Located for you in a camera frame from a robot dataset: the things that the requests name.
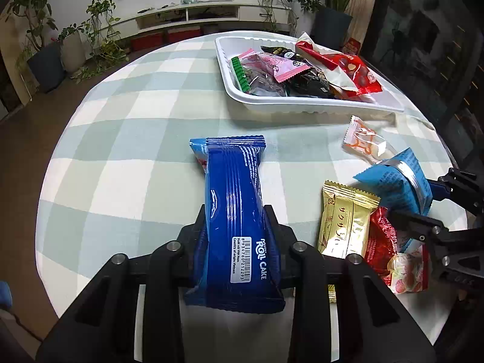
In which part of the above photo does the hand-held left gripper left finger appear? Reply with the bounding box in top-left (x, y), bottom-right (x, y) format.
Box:
top-left (36, 204), bottom-right (207, 363)

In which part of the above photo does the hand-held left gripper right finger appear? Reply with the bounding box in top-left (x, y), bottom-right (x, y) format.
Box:
top-left (263, 204), bottom-right (435, 363)

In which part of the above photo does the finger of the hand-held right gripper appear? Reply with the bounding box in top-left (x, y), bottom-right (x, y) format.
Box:
top-left (428, 168), bottom-right (484, 213)
top-left (389, 211), bottom-right (484, 279)

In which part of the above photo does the light blue snack packet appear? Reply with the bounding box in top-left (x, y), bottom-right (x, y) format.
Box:
top-left (353, 147), bottom-right (434, 217)

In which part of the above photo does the dark blue cake packet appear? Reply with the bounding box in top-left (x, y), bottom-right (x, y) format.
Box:
top-left (184, 135), bottom-right (286, 315)

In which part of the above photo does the large red snack packet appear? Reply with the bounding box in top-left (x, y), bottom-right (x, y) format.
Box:
top-left (321, 53), bottom-right (383, 96)

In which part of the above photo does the black snack packet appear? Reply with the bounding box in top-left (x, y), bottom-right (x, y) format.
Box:
top-left (260, 44), bottom-right (338, 100)

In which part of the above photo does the green-edged clear snack packet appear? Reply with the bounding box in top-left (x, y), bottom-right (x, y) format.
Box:
top-left (231, 56), bottom-right (289, 97)

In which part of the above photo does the white plastic tray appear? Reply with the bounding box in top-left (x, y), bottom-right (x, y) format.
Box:
top-left (215, 35), bottom-right (406, 116)

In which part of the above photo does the red white snack packet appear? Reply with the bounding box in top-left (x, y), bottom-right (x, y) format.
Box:
top-left (294, 32), bottom-right (342, 71)

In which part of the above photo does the small pink striped packet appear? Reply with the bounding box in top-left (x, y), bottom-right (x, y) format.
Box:
top-left (236, 47), bottom-right (266, 73)

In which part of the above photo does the small red snack packet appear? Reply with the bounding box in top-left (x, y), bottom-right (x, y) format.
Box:
top-left (364, 207), bottom-right (410, 277)

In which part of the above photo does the pink strawberry snack packet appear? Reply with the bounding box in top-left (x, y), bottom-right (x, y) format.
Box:
top-left (385, 249), bottom-right (430, 296)

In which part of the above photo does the gold snack packet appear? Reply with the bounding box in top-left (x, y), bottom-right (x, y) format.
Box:
top-left (317, 180), bottom-right (381, 260)

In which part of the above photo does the white orange candy wrapper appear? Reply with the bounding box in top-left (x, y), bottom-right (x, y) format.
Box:
top-left (342, 115), bottom-right (388, 158)

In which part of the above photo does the glass sliding door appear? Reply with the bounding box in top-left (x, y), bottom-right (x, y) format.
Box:
top-left (358, 0), bottom-right (484, 184)

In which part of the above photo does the red carton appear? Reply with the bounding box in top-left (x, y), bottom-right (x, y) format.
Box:
top-left (343, 37), bottom-right (364, 56)

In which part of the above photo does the large-leaf plant blue pot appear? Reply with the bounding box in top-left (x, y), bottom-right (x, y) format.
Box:
top-left (304, 0), bottom-right (379, 51)

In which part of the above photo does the red storage box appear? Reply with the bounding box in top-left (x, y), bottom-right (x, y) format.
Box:
top-left (130, 33), bottom-right (164, 52)
top-left (167, 27), bottom-right (202, 44)

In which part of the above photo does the potted plant beige pot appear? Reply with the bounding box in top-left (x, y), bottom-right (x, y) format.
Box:
top-left (58, 23), bottom-right (88, 75)

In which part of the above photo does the tall potted tree grey pot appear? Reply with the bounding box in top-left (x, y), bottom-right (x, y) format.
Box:
top-left (5, 0), bottom-right (67, 94)

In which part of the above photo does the white television cabinet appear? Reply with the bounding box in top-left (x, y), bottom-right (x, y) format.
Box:
top-left (113, 0), bottom-right (293, 43)

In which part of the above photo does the trailing pothos plant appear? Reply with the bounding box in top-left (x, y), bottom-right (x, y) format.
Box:
top-left (71, 0), bottom-right (130, 84)

